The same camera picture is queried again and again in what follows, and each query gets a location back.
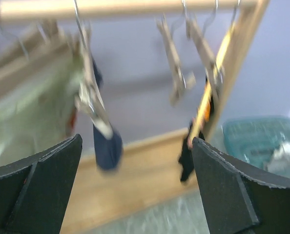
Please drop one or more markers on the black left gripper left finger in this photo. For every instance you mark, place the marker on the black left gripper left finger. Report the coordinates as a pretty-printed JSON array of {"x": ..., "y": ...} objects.
[{"x": 35, "y": 191}]

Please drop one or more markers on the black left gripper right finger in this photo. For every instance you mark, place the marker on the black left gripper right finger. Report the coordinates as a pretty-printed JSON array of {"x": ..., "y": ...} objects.
[{"x": 237, "y": 197}]

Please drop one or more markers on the navy underwear cream waistband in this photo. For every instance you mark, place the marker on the navy underwear cream waistband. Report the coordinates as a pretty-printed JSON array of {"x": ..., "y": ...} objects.
[{"x": 108, "y": 144}]

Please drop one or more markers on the beige clip hanger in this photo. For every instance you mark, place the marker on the beige clip hanger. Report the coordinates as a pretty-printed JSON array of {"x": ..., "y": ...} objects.
[
  {"x": 180, "y": 83},
  {"x": 89, "y": 99}
]

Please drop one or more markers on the grey and pink underwear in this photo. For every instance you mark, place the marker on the grey and pink underwear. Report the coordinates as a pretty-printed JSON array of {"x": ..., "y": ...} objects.
[{"x": 280, "y": 159}]

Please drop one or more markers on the cream white hanging underwear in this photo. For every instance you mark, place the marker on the cream white hanging underwear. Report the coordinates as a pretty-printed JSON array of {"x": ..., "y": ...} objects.
[{"x": 39, "y": 113}]

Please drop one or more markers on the beige hanging clip hanger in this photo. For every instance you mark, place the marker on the beige hanging clip hanger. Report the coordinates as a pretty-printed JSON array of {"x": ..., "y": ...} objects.
[{"x": 180, "y": 83}]

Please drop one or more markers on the yellow curved clip hanger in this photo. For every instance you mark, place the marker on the yellow curved clip hanger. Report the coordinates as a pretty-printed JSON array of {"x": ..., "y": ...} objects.
[{"x": 205, "y": 102}]

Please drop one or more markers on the beige hanger far left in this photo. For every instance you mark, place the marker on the beige hanger far left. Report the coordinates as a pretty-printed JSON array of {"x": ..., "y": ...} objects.
[{"x": 21, "y": 46}]

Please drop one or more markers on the beige hanger holding underwear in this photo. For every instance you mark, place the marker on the beige hanger holding underwear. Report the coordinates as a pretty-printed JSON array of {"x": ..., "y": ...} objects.
[{"x": 57, "y": 42}]

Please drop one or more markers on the teal plastic basin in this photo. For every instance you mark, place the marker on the teal plastic basin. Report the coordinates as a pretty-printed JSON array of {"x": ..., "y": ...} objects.
[{"x": 253, "y": 140}]

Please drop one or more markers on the wooden rack base tray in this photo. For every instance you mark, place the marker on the wooden rack base tray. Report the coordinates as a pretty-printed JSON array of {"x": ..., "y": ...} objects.
[{"x": 144, "y": 196}]

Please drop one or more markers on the wooden rack top bar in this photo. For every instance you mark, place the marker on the wooden rack top bar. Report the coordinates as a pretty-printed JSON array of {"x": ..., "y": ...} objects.
[{"x": 12, "y": 11}]

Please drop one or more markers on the wooden rack right post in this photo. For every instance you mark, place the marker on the wooden rack right post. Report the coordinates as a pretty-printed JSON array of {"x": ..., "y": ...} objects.
[{"x": 231, "y": 55}]

